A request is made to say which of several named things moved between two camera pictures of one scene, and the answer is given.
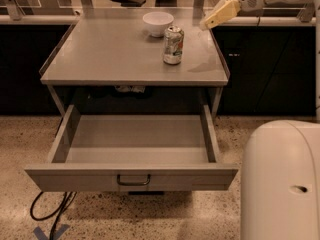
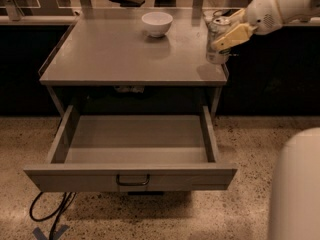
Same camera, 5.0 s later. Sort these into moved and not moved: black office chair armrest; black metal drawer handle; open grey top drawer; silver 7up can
Moved: silver 7up can
Not moved: black office chair armrest; open grey top drawer; black metal drawer handle
